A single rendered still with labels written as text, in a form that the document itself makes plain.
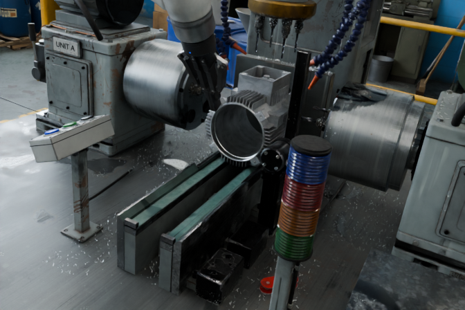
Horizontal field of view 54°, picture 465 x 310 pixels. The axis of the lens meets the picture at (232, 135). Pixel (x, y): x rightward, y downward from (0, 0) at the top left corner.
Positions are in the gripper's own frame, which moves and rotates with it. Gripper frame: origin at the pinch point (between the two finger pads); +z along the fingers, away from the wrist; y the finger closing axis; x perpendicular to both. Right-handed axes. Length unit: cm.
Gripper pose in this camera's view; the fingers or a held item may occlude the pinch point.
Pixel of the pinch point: (213, 97)
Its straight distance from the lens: 114.3
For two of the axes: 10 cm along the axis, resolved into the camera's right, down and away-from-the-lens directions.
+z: 1.5, 6.3, 7.6
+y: -8.8, -2.7, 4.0
